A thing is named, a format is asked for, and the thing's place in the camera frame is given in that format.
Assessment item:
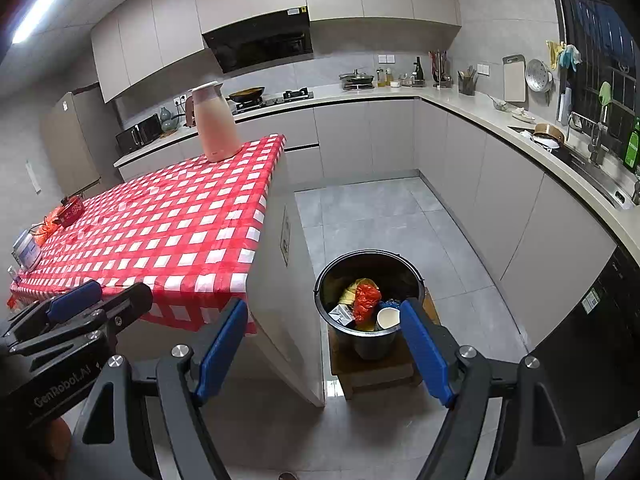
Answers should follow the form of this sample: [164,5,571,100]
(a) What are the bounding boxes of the yellow cloth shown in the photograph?
[341,278,376,333]

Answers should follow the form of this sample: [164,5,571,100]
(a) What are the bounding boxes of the light blue hanging cloth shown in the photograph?
[559,44,583,73]

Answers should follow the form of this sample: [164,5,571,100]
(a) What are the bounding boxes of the silver round tin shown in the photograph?
[12,230,43,266]

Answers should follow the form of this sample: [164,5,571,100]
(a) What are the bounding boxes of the brown pan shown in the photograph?
[531,122,567,151]

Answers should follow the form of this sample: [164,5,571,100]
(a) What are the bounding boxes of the ceiling light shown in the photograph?
[11,0,58,45]

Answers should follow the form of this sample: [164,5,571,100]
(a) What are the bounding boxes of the kitchen sink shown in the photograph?
[510,125,636,211]

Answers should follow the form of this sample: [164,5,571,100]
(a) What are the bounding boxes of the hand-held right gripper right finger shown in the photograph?
[398,297,585,480]

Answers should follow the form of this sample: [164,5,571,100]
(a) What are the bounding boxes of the black trash bin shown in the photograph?
[314,250,427,361]

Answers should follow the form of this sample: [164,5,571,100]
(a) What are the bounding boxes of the steel faucet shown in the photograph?
[570,110,608,166]

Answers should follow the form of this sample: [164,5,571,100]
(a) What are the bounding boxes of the white cutting board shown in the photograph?
[502,55,527,103]

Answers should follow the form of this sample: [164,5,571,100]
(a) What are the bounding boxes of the beige fridge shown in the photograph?
[41,91,118,198]

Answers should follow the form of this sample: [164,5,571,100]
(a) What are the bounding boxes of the black built-in dishwasher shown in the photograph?
[530,245,640,446]

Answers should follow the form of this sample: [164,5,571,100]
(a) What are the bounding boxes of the black range hood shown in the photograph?
[201,7,314,75]

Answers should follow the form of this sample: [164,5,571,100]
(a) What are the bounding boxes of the blue patterned paper cup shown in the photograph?
[376,306,402,332]

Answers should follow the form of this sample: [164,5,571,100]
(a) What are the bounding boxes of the black microwave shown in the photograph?
[116,114,163,153]

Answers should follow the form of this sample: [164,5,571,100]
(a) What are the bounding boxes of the white bottle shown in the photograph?
[557,87,573,126]

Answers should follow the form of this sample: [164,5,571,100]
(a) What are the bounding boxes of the gas stove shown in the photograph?
[231,90,314,114]

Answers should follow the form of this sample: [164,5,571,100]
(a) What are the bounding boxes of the pot with glass lid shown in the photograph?
[339,69,375,91]

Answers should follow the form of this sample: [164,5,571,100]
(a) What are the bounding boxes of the utensil rack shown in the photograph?
[429,50,453,86]

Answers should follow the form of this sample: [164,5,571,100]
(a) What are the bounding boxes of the wooden stool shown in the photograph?
[330,292,441,401]

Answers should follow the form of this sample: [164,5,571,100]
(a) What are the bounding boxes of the green bottle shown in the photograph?
[625,117,640,171]

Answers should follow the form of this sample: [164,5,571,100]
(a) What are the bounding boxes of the grey kitchen island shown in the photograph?
[112,152,326,408]

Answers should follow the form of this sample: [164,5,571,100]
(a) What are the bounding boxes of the green white carton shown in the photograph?
[329,304,356,330]

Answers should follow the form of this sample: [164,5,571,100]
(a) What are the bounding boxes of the pink thermos jug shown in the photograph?
[186,81,241,163]

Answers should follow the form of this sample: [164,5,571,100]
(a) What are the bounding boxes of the steel colander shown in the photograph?
[525,58,554,93]

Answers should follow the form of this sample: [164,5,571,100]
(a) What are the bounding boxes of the red white checked tablecloth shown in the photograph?
[7,134,287,333]

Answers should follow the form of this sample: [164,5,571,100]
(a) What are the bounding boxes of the grey kitchen counter cabinets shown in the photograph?
[114,82,640,361]

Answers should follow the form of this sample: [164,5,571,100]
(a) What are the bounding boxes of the orange plastic bag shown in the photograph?
[352,282,382,325]

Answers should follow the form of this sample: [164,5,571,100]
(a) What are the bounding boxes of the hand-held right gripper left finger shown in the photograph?
[70,297,249,480]

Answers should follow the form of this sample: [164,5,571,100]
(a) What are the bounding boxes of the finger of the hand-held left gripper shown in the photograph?
[0,280,103,345]
[10,282,153,356]

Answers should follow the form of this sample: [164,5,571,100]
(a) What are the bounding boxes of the dark window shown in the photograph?
[547,0,640,161]

